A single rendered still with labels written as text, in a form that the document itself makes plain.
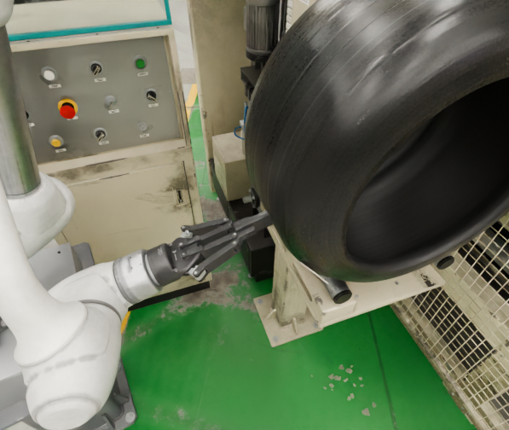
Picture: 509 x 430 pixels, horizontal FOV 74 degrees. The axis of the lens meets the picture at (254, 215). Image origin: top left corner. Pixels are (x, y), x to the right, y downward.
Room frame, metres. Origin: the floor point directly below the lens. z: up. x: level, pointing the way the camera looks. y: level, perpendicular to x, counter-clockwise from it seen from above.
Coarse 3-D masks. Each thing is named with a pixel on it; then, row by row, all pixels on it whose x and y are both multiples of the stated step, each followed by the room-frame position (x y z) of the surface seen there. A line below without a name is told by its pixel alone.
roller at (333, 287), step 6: (324, 276) 0.44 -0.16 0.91; (324, 282) 0.43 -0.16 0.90; (330, 282) 0.42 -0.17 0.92; (336, 282) 0.42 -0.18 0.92; (342, 282) 0.42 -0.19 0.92; (330, 288) 0.41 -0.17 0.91; (336, 288) 0.41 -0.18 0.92; (342, 288) 0.40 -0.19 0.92; (348, 288) 0.41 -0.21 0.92; (330, 294) 0.40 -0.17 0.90; (336, 294) 0.39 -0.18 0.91; (342, 294) 0.39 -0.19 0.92; (348, 294) 0.39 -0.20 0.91; (336, 300) 0.39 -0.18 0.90; (342, 300) 0.39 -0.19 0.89
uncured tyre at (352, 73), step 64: (320, 0) 0.61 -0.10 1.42; (384, 0) 0.51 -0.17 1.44; (448, 0) 0.46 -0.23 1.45; (320, 64) 0.47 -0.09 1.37; (384, 64) 0.41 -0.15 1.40; (448, 64) 0.40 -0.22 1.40; (256, 128) 0.52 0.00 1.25; (320, 128) 0.39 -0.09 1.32; (384, 128) 0.37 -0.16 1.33; (448, 128) 0.75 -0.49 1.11; (320, 192) 0.36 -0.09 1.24; (384, 192) 0.70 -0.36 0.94; (448, 192) 0.63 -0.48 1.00; (320, 256) 0.36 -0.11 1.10; (384, 256) 0.50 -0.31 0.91
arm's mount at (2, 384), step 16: (32, 256) 0.62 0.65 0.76; (48, 256) 0.62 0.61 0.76; (64, 256) 0.62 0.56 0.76; (48, 272) 0.56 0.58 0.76; (64, 272) 0.56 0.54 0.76; (48, 288) 0.51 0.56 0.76; (0, 336) 0.37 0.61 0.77; (0, 352) 0.33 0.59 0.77; (0, 368) 0.29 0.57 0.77; (16, 368) 0.29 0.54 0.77; (0, 384) 0.26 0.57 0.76; (16, 384) 0.27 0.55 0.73; (0, 400) 0.25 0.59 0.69; (16, 400) 0.26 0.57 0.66
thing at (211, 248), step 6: (234, 234) 0.41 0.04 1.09; (216, 240) 0.41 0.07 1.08; (222, 240) 0.41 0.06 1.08; (228, 240) 0.41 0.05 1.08; (204, 246) 0.40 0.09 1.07; (210, 246) 0.40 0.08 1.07; (216, 246) 0.40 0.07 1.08; (222, 246) 0.40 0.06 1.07; (186, 252) 0.39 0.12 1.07; (192, 252) 0.39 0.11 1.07; (198, 252) 0.39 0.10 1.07; (204, 252) 0.39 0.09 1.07; (210, 252) 0.39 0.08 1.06; (216, 252) 0.40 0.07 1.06; (186, 258) 0.38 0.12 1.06; (204, 258) 0.39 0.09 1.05
